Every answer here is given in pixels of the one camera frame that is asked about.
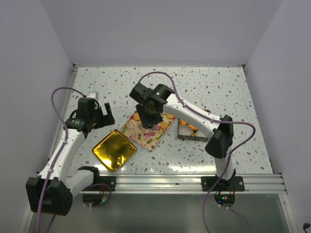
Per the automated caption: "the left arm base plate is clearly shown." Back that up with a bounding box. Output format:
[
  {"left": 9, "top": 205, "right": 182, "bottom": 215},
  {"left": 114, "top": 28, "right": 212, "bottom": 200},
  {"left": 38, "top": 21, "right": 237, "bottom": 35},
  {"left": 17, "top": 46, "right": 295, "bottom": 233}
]
[{"left": 73, "top": 176, "right": 117, "bottom": 192}]

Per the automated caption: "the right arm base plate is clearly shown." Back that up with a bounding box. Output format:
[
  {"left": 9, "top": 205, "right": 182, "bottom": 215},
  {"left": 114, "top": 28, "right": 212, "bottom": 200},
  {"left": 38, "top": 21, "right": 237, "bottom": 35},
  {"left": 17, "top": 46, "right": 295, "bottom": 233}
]
[{"left": 201, "top": 176, "right": 245, "bottom": 192}]

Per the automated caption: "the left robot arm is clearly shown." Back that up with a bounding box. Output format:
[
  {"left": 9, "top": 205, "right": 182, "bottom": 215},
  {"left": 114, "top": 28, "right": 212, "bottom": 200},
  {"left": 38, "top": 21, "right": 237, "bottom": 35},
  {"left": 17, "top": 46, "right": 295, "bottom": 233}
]
[{"left": 26, "top": 97, "right": 115, "bottom": 216}]

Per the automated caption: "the aluminium frame rail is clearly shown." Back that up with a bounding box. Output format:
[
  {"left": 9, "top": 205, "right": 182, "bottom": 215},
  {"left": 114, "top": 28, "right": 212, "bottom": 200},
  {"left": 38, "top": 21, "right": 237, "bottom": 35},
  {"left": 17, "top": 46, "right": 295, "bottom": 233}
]
[{"left": 31, "top": 172, "right": 287, "bottom": 194}]

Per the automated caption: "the square cookie tin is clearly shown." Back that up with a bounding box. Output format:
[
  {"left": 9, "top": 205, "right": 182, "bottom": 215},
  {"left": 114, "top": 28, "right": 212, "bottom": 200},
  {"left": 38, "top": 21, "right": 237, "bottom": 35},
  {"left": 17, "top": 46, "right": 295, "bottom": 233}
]
[{"left": 177, "top": 119, "right": 209, "bottom": 142}]

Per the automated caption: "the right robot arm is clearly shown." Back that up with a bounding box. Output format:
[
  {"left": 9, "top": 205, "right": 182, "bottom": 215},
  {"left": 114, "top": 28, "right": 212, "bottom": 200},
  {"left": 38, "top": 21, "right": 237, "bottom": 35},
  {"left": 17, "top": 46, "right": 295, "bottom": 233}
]
[{"left": 129, "top": 83, "right": 235, "bottom": 191}]

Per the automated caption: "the white paper cup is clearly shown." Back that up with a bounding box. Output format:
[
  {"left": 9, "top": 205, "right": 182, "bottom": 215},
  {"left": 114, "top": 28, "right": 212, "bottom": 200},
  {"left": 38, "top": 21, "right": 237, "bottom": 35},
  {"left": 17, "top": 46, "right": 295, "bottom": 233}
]
[
  {"left": 179, "top": 119, "right": 187, "bottom": 125},
  {"left": 179, "top": 125, "right": 193, "bottom": 136},
  {"left": 195, "top": 131, "right": 205, "bottom": 137}
]

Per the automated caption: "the floral rectangular tray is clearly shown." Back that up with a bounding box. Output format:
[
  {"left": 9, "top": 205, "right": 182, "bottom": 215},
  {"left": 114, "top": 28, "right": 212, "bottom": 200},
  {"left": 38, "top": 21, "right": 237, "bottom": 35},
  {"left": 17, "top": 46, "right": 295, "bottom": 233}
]
[{"left": 121, "top": 111, "right": 175, "bottom": 151}]

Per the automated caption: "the gold tin lid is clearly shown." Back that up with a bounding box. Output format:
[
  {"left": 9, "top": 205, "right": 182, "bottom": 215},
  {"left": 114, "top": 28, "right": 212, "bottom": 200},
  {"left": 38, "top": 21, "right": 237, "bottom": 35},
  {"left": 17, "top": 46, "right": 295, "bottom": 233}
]
[{"left": 92, "top": 130, "right": 137, "bottom": 173}]

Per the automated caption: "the round circuit board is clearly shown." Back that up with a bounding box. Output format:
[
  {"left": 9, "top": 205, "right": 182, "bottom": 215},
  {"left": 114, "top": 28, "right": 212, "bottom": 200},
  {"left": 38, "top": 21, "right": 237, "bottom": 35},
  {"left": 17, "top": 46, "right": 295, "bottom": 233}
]
[
  {"left": 82, "top": 194, "right": 107, "bottom": 208},
  {"left": 214, "top": 194, "right": 236, "bottom": 207}
]

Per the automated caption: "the left round circuit board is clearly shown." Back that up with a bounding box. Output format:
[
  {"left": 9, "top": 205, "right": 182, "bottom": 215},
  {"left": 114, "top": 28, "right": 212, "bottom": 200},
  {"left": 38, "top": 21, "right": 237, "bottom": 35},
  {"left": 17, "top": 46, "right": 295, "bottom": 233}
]
[{"left": 82, "top": 194, "right": 107, "bottom": 208}]

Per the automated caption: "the right round circuit board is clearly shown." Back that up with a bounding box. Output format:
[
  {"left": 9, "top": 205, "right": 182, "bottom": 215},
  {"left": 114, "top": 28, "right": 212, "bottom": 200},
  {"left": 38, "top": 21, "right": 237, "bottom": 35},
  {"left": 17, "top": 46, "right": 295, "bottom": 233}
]
[{"left": 214, "top": 194, "right": 236, "bottom": 207}]

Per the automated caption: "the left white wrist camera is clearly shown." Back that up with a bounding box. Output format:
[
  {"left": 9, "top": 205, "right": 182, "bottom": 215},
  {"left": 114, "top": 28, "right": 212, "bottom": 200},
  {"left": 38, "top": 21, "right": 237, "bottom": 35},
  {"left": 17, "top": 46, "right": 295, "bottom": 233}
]
[{"left": 86, "top": 91, "right": 99, "bottom": 100}]

